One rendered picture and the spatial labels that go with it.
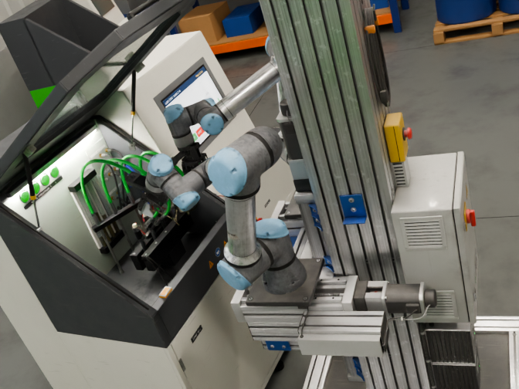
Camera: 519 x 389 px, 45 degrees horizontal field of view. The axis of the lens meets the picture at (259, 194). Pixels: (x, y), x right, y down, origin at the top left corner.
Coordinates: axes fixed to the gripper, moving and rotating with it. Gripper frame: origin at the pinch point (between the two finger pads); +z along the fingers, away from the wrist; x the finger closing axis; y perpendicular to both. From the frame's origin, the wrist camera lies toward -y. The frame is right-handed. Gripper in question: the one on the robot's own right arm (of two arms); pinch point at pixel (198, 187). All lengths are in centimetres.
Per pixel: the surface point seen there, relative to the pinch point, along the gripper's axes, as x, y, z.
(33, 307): -47, -67, 29
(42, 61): 241, -322, 15
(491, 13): 473, 39, 104
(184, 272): -21.6, -4.0, 25.8
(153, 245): -9.7, -26.0, 22.7
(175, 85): 54, -36, -22
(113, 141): 19, -52, -12
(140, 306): -46, -7, 22
